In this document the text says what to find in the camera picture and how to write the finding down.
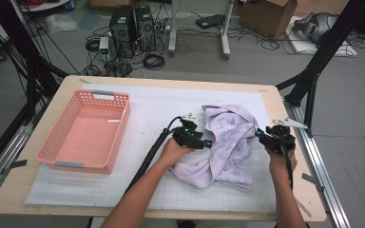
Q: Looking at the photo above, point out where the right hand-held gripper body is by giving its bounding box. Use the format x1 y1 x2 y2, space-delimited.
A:
260 118 308 156

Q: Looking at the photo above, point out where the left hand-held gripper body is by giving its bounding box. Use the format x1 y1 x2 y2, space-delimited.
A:
171 112 205 150

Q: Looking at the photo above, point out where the lilac printed towel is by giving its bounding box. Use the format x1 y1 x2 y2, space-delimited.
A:
169 104 264 193

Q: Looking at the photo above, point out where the pink perforated plastic basket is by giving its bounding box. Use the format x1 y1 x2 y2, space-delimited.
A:
35 88 131 176

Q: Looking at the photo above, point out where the person's left hand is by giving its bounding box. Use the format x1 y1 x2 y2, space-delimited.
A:
158 137 198 169

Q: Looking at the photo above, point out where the person's right hand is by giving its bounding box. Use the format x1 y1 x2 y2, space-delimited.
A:
264 146 298 184

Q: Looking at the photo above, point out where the white grid mat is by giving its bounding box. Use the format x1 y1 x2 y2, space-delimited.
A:
24 83 279 214

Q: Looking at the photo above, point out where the tan tape strip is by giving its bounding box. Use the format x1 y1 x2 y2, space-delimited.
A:
294 195 313 218

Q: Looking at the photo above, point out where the white flat panel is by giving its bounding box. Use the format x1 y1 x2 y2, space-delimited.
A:
286 15 358 58

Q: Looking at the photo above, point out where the white metal stand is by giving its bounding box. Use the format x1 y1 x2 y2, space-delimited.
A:
167 0 236 61

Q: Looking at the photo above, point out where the open cardboard box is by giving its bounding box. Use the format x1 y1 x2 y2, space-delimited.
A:
238 0 298 40

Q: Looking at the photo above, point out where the narrow black computer tower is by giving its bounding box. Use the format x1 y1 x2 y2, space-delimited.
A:
134 5 157 53

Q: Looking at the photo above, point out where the black flat box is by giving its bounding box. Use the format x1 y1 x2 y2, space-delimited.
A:
195 13 226 30

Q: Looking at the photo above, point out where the grey rounded appliance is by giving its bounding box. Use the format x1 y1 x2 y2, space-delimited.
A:
293 11 338 44

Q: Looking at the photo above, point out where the white power adapter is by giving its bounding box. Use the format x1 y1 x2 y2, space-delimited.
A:
98 36 110 61

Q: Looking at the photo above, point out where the wide black computer tower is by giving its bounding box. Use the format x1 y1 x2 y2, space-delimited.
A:
108 5 137 59

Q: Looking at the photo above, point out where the teal plastic sheet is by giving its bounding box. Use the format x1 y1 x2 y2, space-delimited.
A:
77 9 103 31

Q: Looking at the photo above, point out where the clear plastic bag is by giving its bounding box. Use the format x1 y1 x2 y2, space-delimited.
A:
46 12 80 34

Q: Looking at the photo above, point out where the white round table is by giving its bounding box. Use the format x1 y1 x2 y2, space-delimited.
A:
18 0 70 13

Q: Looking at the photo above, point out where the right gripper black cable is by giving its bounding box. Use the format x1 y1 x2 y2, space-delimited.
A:
275 129 296 191

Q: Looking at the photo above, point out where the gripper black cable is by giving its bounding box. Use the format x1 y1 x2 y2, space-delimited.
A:
123 115 184 196
275 129 296 191

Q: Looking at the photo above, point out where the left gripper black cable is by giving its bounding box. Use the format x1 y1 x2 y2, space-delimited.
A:
123 115 184 196

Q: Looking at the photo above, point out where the grey metal bracket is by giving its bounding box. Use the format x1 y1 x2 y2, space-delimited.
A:
1 159 28 175
301 172 325 193

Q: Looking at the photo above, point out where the aluminium rail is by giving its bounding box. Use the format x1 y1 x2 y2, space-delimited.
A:
0 104 46 207
283 98 351 228

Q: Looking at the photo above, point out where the coiled black cable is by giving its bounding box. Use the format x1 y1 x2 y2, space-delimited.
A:
143 53 166 71

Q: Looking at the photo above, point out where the black metal frame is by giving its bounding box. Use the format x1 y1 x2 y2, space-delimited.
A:
275 0 365 138
0 0 69 127

